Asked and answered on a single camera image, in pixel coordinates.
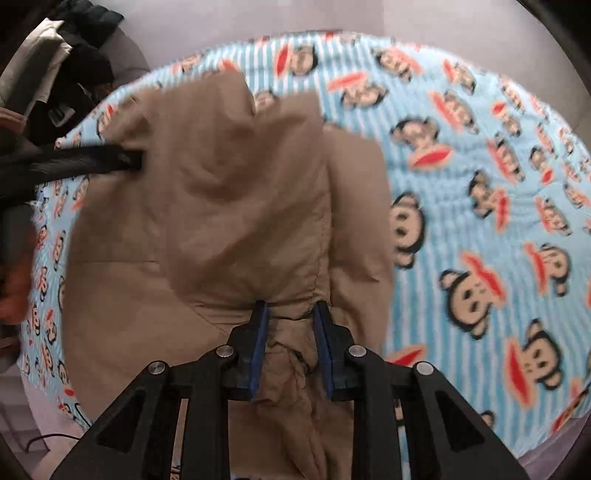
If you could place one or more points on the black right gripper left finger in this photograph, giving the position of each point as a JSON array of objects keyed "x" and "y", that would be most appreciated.
[{"x": 169, "y": 411}]

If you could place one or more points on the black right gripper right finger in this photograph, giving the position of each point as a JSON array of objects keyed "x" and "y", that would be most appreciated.
[{"x": 446, "y": 437}]

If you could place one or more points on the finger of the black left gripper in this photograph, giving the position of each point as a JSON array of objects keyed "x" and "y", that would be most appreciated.
[{"x": 39, "y": 168}]

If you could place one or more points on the beige puffer jacket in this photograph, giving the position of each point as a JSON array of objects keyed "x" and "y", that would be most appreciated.
[{"x": 234, "y": 204}]

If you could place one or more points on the black puffer jacket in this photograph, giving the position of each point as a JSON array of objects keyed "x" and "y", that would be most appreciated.
[{"x": 83, "y": 79}]

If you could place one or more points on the white puffer jacket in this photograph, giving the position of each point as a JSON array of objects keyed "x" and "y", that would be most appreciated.
[{"x": 31, "y": 72}]

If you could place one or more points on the blue monkey print bedsheet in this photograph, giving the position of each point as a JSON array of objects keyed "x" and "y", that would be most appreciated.
[{"x": 489, "y": 223}]

